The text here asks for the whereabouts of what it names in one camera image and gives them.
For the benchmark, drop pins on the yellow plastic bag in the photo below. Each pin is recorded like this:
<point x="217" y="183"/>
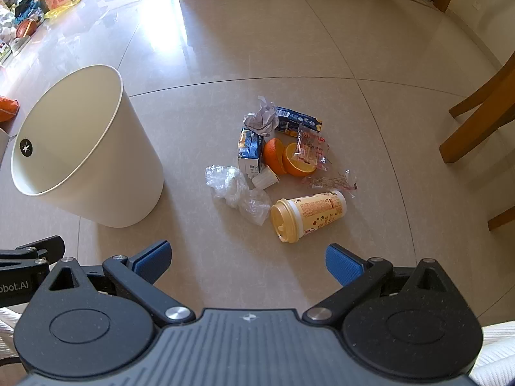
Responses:
<point x="62" y="8"/>

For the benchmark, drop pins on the clear crinkled snack wrapper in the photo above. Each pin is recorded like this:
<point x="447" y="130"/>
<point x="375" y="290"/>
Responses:
<point x="330" y="183"/>

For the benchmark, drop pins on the white ribbed cloth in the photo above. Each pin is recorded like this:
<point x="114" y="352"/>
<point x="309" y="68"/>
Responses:
<point x="497" y="354"/>
<point x="8" y="333"/>

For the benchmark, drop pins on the white trash bin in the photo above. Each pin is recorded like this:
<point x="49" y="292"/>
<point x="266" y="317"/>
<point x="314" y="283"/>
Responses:
<point x="120" y="161"/>

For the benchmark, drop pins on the orange bag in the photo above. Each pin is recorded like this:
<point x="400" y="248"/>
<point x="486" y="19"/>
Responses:
<point x="8" y="108"/>

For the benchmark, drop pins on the wooden chair legs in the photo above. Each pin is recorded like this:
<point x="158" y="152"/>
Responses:
<point x="478" y="120"/>

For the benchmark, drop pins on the clear plastic bag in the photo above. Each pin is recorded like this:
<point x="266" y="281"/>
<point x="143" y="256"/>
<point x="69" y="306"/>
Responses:
<point x="233" y="189"/>

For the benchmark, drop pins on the clear red printed wrapper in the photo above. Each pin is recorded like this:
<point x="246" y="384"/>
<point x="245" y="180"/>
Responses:
<point x="312" y="144"/>

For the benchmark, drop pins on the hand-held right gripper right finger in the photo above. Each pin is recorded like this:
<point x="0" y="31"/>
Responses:
<point x="342" y="267"/>

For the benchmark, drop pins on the blue white milk carton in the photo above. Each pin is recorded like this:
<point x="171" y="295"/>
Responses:
<point x="249" y="150"/>

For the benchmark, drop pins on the basketball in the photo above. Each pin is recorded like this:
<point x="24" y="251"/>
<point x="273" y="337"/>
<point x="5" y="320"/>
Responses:
<point x="27" y="29"/>

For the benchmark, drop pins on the yellow lidded drink cup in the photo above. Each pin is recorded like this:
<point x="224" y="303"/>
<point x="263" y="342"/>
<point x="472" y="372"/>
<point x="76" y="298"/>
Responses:
<point x="309" y="213"/>

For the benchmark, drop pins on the dark clothes pile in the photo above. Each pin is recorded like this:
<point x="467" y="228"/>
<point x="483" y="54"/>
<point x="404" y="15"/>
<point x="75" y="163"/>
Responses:
<point x="28" y="10"/>

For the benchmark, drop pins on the small white paper cup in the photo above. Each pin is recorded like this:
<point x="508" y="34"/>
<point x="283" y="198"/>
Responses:
<point x="265" y="177"/>

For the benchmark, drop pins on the white paper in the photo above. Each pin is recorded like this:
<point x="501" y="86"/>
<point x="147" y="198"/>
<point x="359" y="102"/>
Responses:
<point x="263" y="118"/>

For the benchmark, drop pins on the blue juice carton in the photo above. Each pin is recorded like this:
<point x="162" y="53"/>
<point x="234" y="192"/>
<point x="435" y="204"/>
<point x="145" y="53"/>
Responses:
<point x="295" y="120"/>

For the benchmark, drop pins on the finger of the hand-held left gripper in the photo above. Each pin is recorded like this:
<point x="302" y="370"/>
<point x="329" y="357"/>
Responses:
<point x="44" y="247"/>

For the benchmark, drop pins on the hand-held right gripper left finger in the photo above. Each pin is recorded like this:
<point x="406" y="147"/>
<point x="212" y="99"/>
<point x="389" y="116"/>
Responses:
<point x="155" y="259"/>

